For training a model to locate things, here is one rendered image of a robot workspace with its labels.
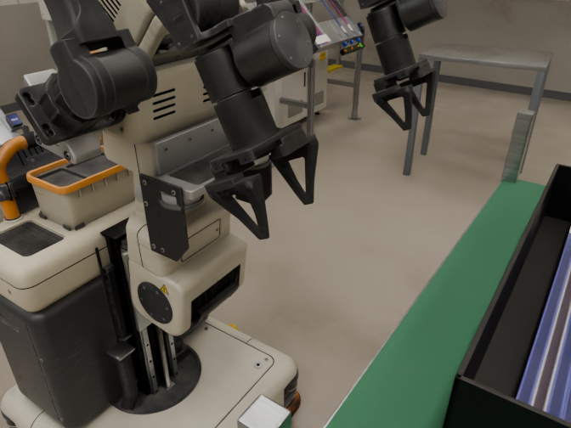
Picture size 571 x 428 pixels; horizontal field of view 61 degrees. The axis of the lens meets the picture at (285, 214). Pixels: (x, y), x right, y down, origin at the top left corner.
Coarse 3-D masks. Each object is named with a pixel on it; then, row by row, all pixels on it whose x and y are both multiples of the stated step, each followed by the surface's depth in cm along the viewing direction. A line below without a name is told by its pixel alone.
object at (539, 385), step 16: (560, 272) 68; (560, 288) 65; (560, 304) 62; (544, 320) 59; (560, 320) 59; (544, 336) 57; (560, 336) 57; (544, 352) 55; (560, 352) 55; (528, 368) 53; (544, 368) 53; (560, 368) 53; (528, 384) 51; (544, 384) 51; (560, 384) 51; (528, 400) 49; (544, 400) 49; (560, 400) 49; (560, 416) 47
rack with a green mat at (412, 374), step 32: (512, 160) 101; (512, 192) 99; (480, 224) 88; (512, 224) 88; (448, 256) 79; (480, 256) 79; (448, 288) 72; (480, 288) 72; (416, 320) 66; (448, 320) 66; (480, 320) 66; (384, 352) 61; (416, 352) 61; (448, 352) 61; (384, 384) 57; (416, 384) 57; (448, 384) 57; (256, 416) 35; (288, 416) 35; (352, 416) 53; (384, 416) 53; (416, 416) 53
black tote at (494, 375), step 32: (544, 192) 75; (544, 224) 86; (512, 256) 60; (544, 256) 77; (512, 288) 69; (544, 288) 70; (512, 320) 64; (480, 352) 53; (512, 352) 59; (480, 384) 42; (512, 384) 55; (448, 416) 46; (480, 416) 43; (512, 416) 41; (544, 416) 40
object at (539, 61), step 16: (432, 48) 305; (448, 48) 305; (464, 48) 305; (480, 48) 305; (496, 48) 305; (512, 48) 305; (480, 64) 278; (496, 64) 274; (512, 64) 270; (528, 64) 268; (544, 64) 268; (544, 80) 301; (416, 96) 304; (432, 96) 340; (416, 112) 308; (432, 112) 347; (528, 144) 322
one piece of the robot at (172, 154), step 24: (216, 120) 93; (168, 144) 84; (192, 144) 89; (216, 144) 95; (168, 168) 86; (192, 168) 88; (264, 168) 102; (144, 192) 86; (168, 192) 82; (192, 192) 80; (264, 192) 105; (168, 216) 85; (168, 240) 88
